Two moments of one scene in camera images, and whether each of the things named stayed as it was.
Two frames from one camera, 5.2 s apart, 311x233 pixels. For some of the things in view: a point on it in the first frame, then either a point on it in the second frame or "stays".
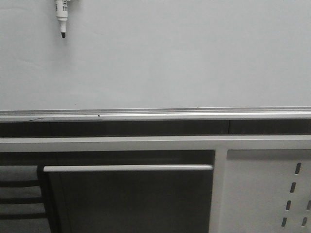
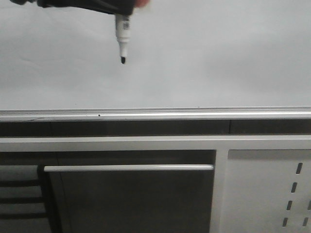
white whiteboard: (155, 54) stays
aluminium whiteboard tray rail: (234, 113) stays
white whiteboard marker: (62, 8) -> (124, 28)
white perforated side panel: (266, 191) stays
